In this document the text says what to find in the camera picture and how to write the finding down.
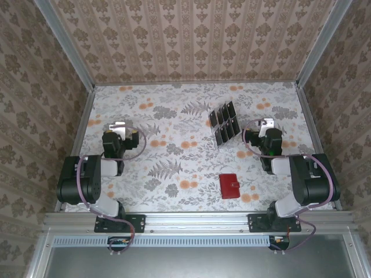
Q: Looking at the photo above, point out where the aluminium table side rail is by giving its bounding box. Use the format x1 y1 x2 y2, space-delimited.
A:
295 82 343 211
54 86 97 212

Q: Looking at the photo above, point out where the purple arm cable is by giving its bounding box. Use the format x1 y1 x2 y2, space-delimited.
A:
75 123 147 257
242 118 336 255

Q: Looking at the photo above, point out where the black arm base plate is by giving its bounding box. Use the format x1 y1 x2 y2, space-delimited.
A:
94 213 146 233
248 213 302 233

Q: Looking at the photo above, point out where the red leather card holder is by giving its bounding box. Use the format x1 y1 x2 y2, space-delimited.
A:
219 173 241 200

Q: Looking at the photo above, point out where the black cable connector box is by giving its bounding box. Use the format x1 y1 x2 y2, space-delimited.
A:
268 235 291 252
107 236 133 253

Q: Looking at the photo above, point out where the grey metal sheet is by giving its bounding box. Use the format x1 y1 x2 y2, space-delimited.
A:
43 245 360 278

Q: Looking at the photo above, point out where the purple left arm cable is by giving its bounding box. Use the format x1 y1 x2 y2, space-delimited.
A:
75 123 147 257

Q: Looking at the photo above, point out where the floral patterned table cover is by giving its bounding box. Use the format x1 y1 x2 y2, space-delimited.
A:
64 82 334 213

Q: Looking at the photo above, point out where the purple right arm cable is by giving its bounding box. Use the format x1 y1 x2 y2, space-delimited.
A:
242 118 336 255

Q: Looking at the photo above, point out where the aluminium mounting rail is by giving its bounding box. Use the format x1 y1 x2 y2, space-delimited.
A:
42 211 357 232

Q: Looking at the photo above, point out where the clear acrylic card stand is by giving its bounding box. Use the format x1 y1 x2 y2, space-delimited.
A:
208 99 243 150

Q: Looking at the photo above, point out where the aluminium frame post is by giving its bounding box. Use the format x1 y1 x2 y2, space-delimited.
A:
294 0 354 88
32 0 96 93

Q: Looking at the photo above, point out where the slotted grey cable duct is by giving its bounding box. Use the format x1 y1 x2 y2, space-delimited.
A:
53 235 290 248

